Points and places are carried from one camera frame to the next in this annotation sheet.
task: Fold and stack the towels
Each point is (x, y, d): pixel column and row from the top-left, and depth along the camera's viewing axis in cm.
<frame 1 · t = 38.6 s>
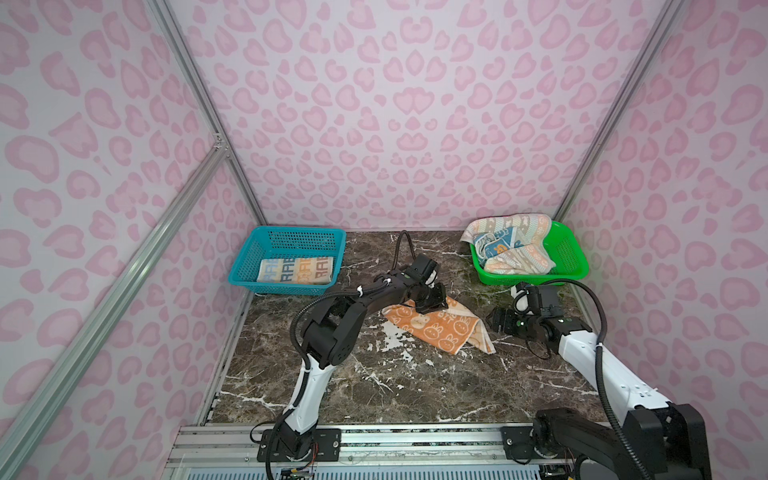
left hand: (453, 301, 92), fingers closed
right hand: (500, 319, 85), fingers open
orange bear pattern towel: (451, 329, 94), on the table
cream rabbit lettered towel: (303, 270, 109), point 2 cm above the table
pale pink patterned towel: (533, 258, 111), point 2 cm above the table
blue patterned towel: (492, 243, 109), point 7 cm above the table

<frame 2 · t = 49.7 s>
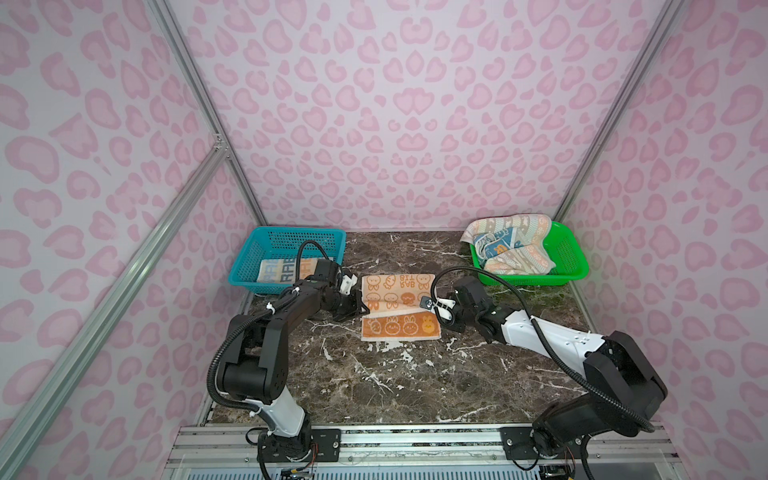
left hand: (370, 306, 90), fingers closed
right hand: (444, 302, 88), fingers closed
orange bear pattern towel: (391, 307, 92), point 8 cm above the table
the other named things where they were.

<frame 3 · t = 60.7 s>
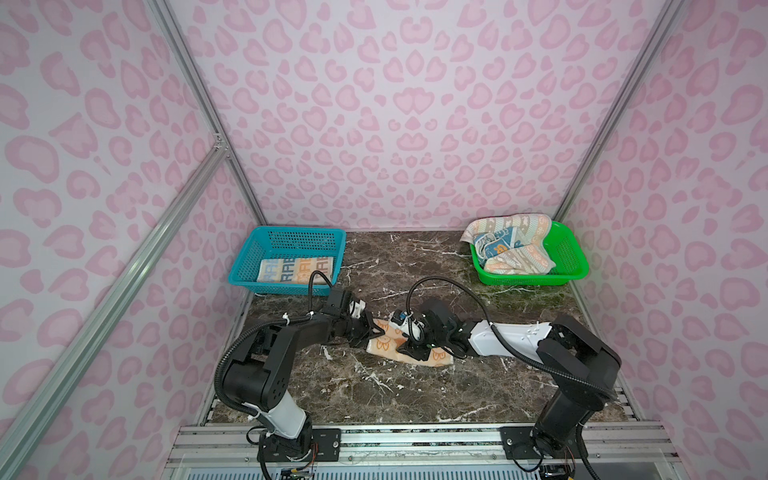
left hand: (387, 327, 89), fingers closed
right hand: (403, 338, 86), fingers open
orange bear pattern towel: (388, 344, 87), point 5 cm above the table
the other named things where they were.

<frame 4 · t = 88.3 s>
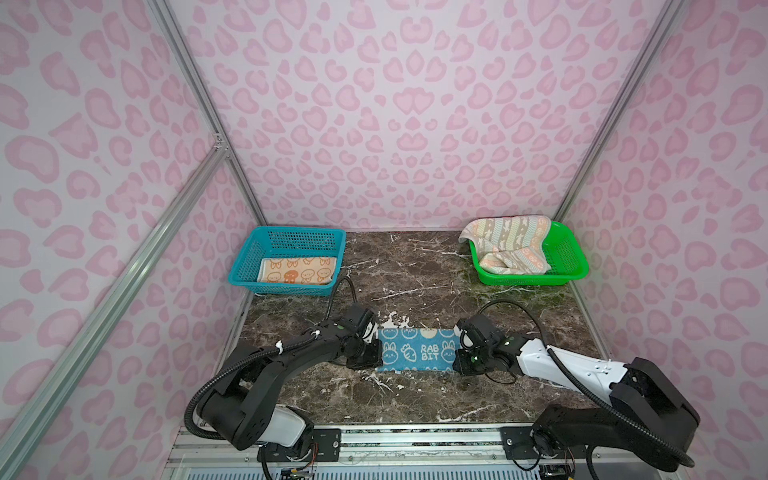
left hand: (385, 359, 85), fingers closed
right hand: (455, 366, 83), fingers closed
orange bear pattern towel: (299, 270, 106), point 4 cm above the table
blue patterned towel: (418, 349, 90), point 2 cm above the table
